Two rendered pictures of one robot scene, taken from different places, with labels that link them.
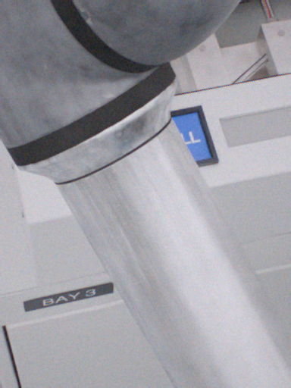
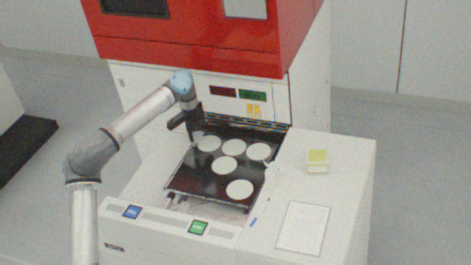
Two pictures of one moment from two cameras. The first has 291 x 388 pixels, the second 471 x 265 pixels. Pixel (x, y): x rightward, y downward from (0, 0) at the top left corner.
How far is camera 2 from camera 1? 1.35 m
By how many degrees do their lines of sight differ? 35
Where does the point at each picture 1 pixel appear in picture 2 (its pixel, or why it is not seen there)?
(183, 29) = (79, 167)
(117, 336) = not seen: outside the picture
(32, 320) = (109, 252)
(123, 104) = (76, 180)
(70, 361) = not seen: outside the picture
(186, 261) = (76, 213)
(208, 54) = (166, 201)
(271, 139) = (149, 220)
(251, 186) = (140, 228)
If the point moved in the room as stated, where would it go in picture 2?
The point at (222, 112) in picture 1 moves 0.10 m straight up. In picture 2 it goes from (145, 211) to (139, 191)
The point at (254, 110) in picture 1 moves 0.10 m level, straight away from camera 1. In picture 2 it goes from (152, 213) to (175, 198)
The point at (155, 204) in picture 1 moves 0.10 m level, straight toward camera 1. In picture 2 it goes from (76, 201) to (50, 221)
